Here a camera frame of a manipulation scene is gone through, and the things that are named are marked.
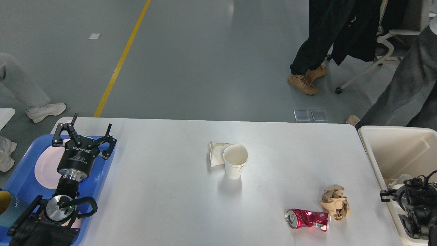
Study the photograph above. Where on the person in light jeans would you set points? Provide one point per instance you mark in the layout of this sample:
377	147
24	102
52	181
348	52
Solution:
27	91

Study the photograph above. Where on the white office chair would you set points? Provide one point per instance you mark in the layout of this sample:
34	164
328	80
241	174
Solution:
380	32

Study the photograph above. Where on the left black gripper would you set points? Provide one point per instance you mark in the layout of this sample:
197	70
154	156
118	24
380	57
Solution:
78	160

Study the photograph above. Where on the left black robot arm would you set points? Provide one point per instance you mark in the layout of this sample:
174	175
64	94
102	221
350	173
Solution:
24	232

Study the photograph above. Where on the person in black clothes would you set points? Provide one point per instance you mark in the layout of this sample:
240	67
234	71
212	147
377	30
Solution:
327	18

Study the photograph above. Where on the white table corner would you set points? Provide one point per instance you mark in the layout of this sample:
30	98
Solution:
5	116

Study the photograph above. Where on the teal mug yellow inside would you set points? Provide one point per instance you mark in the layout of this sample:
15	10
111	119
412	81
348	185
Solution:
8	208

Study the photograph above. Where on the crumpled brown paper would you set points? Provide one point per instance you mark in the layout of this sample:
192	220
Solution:
335	202

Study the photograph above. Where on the brown paper bag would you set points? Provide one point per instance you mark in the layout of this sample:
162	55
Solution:
388	182

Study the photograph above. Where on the beige plastic bin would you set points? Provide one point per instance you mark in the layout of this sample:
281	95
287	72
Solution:
394	151

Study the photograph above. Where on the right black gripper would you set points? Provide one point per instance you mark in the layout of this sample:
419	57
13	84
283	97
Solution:
395	195

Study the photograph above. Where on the crushed red soda can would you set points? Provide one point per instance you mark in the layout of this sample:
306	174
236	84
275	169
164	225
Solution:
299	218

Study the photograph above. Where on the metal floor plate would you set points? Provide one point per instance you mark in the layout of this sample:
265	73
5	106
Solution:
308	115

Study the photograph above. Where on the foil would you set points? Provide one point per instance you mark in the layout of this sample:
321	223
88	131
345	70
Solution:
399	182

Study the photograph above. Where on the person in grey trousers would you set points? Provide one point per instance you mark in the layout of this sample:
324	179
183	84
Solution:
417	70

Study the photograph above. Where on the crushed white paper cup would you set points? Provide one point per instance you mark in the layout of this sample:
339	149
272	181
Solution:
216	151

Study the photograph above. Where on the pink plate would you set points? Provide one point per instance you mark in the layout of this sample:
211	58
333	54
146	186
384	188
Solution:
45	170

